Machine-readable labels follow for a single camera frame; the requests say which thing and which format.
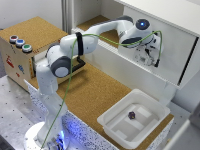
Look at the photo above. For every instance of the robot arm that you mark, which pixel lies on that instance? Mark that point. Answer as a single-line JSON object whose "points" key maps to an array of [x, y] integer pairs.
{"points": [[75, 44]]}

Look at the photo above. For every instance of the red button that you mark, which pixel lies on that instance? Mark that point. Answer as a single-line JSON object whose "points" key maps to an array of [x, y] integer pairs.
{"points": [[13, 38]]}

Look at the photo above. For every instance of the purple block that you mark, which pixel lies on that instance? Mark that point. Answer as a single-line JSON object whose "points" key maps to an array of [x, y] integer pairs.
{"points": [[131, 115]]}

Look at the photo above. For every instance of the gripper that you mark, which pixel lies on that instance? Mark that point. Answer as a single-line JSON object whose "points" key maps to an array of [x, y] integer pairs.
{"points": [[145, 54]]}

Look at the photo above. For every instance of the wooden drawer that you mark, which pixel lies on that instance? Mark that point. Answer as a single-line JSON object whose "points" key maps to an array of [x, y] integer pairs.
{"points": [[75, 68]]}

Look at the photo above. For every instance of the white plastic box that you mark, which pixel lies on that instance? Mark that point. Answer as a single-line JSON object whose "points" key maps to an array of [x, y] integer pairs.
{"points": [[116, 128]]}

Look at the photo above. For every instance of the blue button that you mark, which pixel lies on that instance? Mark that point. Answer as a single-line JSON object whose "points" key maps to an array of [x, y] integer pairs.
{"points": [[20, 42]]}

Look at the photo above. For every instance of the white cabinet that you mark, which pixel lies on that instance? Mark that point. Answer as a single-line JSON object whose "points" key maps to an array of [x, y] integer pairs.
{"points": [[173, 13]]}

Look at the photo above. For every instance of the white sliding door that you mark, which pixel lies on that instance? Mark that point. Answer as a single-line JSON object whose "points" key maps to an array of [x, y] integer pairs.
{"points": [[173, 50]]}

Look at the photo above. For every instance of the wooden drawer box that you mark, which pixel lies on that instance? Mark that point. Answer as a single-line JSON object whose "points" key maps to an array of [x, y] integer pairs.
{"points": [[36, 31]]}

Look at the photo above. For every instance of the green button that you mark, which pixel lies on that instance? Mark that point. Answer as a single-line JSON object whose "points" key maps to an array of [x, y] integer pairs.
{"points": [[27, 48]]}

